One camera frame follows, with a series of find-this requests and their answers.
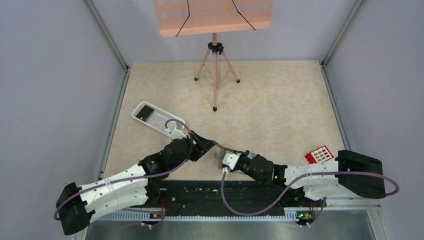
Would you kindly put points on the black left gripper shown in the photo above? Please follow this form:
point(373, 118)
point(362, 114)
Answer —
point(201, 145)

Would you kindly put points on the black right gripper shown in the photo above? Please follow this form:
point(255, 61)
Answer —
point(245, 158)

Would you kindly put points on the grey card holder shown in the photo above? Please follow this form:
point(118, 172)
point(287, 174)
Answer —
point(243, 154)

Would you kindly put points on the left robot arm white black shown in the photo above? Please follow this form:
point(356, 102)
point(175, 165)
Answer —
point(80, 205)

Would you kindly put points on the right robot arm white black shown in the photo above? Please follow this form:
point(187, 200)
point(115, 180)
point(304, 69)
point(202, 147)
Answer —
point(349, 172)

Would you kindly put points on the black card in basket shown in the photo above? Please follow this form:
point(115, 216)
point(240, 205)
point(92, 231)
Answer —
point(145, 112)

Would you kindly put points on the white plastic basket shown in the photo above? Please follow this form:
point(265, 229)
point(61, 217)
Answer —
point(158, 119)

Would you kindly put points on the red plastic basket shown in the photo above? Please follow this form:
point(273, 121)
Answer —
point(319, 155)

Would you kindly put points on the pink music stand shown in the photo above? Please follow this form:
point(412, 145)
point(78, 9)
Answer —
point(196, 17)

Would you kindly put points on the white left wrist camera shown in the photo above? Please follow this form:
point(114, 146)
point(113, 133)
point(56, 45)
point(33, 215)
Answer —
point(175, 133)

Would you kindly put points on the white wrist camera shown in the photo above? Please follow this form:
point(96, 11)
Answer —
point(229, 161)
point(175, 133)

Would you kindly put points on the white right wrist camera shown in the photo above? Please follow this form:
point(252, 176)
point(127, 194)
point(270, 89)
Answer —
point(229, 161)

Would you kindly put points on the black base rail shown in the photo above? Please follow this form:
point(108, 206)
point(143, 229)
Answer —
point(211, 198)

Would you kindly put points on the aluminium frame rail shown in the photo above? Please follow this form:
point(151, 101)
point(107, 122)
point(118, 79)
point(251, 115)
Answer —
point(291, 214)

